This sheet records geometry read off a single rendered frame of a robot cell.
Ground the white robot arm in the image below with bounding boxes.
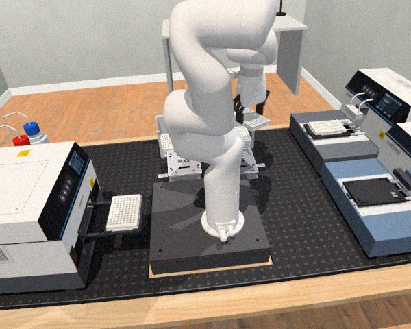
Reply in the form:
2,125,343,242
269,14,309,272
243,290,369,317
163,0,277,242

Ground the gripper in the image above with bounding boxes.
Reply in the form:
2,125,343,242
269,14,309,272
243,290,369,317
234,73,270,124

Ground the red bottle cap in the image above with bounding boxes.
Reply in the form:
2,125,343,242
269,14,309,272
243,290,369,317
12,135,30,146

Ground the blue bottle cap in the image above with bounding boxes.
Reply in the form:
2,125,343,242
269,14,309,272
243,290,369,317
23,121,40,134

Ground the white plastic bottle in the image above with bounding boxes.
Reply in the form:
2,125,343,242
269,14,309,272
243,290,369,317
31,133,49,145

